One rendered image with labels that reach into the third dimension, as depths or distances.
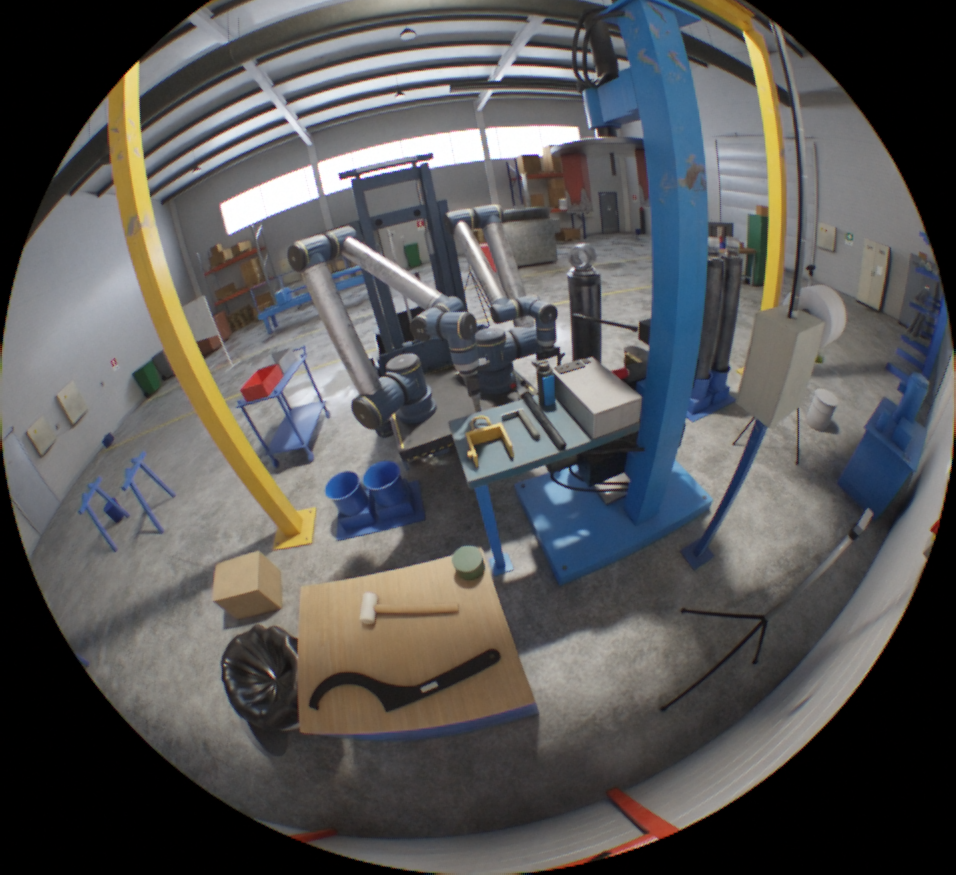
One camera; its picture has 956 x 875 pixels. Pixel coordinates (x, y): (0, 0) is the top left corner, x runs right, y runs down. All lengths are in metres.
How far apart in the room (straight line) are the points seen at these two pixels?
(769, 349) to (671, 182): 0.69
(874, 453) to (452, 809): 3.50
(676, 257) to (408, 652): 1.61
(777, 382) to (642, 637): 1.47
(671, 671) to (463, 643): 1.32
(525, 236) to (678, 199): 8.51
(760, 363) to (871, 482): 2.17
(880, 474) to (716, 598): 1.75
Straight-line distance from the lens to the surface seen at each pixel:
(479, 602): 1.11
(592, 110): 1.79
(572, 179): 1.81
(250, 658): 1.93
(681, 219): 1.33
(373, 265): 1.63
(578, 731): 1.97
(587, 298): 2.11
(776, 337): 1.33
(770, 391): 1.40
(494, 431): 1.37
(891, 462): 3.21
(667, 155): 1.36
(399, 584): 1.21
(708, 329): 3.11
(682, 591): 2.25
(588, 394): 1.39
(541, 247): 9.85
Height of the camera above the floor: 1.96
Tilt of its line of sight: 32 degrees down
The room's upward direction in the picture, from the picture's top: 11 degrees counter-clockwise
